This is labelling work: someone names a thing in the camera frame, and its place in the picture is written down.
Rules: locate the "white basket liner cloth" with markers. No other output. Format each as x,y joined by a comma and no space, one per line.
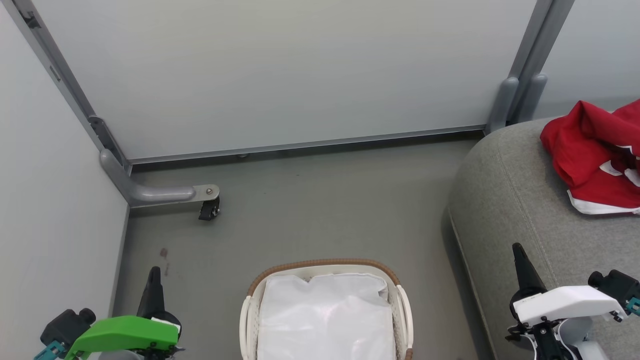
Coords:
325,320

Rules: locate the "red basketball jersey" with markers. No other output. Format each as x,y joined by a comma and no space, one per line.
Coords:
585,150

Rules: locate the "grey fabric sofa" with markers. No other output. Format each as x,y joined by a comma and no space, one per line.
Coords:
500,200

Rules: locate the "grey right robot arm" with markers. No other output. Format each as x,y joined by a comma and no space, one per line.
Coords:
595,350

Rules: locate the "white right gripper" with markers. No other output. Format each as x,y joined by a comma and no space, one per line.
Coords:
570,302

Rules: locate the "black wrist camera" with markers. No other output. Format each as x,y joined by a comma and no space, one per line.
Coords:
617,285
65,326

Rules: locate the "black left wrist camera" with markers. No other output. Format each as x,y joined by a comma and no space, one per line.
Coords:
65,326

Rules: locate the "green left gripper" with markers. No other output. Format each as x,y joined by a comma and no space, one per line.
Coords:
125,332

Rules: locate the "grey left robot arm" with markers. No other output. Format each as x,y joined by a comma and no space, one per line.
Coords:
120,356

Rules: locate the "black caster wheel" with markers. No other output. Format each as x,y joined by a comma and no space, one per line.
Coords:
209,210

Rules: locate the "grey metal partition foot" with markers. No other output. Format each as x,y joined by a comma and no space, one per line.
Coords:
150,194

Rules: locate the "grey partition bottom rail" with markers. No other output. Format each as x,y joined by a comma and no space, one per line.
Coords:
300,146

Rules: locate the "grey partition post pair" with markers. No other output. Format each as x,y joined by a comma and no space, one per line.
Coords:
530,60

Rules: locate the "white basket brown rim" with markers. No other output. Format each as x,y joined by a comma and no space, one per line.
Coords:
330,262

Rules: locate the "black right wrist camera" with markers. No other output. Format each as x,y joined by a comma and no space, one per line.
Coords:
617,285

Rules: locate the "grey partition corner post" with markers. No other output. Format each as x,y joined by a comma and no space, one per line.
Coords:
60,75

